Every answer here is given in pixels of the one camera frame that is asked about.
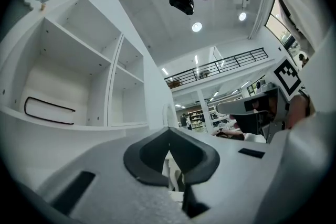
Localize black head camera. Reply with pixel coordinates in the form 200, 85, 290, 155
169, 0, 195, 15

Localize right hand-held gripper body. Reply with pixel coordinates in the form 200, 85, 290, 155
261, 59, 305, 144

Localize window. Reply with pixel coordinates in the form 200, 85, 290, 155
265, 0, 300, 46

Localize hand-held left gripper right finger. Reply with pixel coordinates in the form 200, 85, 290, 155
169, 127, 286, 224

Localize black balcony railing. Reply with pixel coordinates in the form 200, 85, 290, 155
164, 47, 269, 90

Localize person's right forearm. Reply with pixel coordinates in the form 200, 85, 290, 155
288, 93, 316, 129

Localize dark red book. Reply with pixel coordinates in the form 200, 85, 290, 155
24, 96, 77, 125

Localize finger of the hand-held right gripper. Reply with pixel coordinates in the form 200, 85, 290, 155
217, 87, 279, 136

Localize person's grey clothing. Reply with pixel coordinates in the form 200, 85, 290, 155
246, 0, 336, 224

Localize white desk with hutch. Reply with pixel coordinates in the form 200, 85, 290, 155
0, 0, 174, 192

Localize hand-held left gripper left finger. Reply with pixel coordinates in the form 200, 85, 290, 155
39, 127, 190, 224

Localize white storage shelves with goods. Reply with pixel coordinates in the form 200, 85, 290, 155
207, 102, 244, 129

